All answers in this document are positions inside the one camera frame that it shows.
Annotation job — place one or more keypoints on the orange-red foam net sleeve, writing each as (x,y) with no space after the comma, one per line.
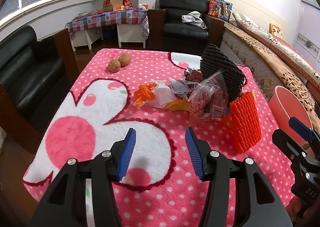
(245,122)

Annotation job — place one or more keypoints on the white table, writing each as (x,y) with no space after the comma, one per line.
(130,33)

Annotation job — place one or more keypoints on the black leather armchair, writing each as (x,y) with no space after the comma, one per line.
(185,32)
(25,67)

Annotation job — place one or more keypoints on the bed with patterned blanket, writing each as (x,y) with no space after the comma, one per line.
(287,74)

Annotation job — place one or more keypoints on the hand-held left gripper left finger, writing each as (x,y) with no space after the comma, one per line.
(127,154)

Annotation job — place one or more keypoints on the white bed headboard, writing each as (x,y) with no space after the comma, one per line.
(250,4)

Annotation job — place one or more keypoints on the person's right hand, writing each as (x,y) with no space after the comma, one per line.
(295,208)

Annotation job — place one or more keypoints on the crumpled red silver foil wrapper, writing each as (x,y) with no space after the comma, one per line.
(190,77)

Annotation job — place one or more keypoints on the pink plastic bucket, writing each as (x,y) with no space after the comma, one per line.
(292,107)

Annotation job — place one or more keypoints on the pink printed blanket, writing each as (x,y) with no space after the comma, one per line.
(150,67)

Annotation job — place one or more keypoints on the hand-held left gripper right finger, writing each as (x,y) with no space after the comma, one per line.
(195,154)

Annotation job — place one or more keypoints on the white crumpled cloth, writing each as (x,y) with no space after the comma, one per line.
(193,18)

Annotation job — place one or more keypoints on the blue foam net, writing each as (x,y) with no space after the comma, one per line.
(226,111)

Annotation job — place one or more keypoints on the white orange box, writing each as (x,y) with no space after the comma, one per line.
(143,6)

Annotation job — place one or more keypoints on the clear plastic bag red print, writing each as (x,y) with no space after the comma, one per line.
(208,102)

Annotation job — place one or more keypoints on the white wardrobe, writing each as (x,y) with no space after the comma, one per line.
(308,24)

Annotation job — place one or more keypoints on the floral quilt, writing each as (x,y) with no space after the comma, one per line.
(275,42)

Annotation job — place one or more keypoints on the black foam net sleeve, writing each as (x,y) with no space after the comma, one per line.
(220,67)

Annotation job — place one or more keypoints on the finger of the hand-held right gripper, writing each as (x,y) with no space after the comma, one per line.
(285,142)
(300,128)

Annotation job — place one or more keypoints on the flat woven basket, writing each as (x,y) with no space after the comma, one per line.
(82,14)

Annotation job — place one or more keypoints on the yellow packet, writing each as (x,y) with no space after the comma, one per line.
(276,29)

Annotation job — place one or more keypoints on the checked tablecloth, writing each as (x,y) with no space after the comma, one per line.
(107,18)

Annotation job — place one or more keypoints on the colourful printed cushion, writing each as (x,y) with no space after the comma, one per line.
(220,7)

